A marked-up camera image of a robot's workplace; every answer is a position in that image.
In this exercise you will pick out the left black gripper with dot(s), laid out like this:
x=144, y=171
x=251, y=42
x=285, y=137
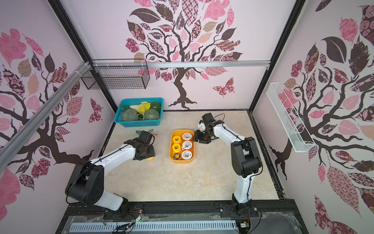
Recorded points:
x=151, y=154

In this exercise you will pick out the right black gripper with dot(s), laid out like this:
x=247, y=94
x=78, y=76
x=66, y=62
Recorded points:
x=200, y=137

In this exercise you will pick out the orange white tape roll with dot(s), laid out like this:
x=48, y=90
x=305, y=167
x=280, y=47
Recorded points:
x=187, y=145
x=187, y=136
x=187, y=155

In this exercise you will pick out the yellow plastic storage box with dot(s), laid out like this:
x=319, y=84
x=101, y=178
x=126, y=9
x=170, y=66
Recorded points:
x=180, y=132

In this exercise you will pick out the black yellow tape roll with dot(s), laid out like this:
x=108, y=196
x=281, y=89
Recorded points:
x=176, y=156

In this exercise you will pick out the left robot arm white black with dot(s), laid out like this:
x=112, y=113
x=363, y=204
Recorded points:
x=86, y=184

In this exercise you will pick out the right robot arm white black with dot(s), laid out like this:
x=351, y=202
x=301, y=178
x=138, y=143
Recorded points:
x=245, y=157

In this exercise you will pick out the green round melon right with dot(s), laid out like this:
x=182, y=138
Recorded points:
x=151, y=114

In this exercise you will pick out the green round melon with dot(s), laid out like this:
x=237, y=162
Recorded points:
x=129, y=115
x=151, y=114

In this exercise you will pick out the green round melon left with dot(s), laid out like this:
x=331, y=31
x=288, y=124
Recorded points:
x=129, y=115

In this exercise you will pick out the yellow white cabbage toy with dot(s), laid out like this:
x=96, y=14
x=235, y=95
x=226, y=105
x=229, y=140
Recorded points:
x=142, y=107

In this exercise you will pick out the dark green avocado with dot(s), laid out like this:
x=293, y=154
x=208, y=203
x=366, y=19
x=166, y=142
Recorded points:
x=156, y=106

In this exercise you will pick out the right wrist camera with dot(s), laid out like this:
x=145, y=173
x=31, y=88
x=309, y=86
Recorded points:
x=202, y=126

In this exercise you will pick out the spoon with pink handle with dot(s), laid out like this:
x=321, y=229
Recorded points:
x=139, y=132

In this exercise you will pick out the black wire wall basket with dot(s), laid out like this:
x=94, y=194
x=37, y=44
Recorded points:
x=117, y=75

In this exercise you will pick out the white cable duct strip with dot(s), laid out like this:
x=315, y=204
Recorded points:
x=152, y=227

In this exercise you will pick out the white wire wall shelf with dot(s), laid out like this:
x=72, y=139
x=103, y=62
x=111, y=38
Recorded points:
x=283, y=101

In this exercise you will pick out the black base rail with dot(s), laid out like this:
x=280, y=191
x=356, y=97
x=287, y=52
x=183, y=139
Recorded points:
x=257, y=211

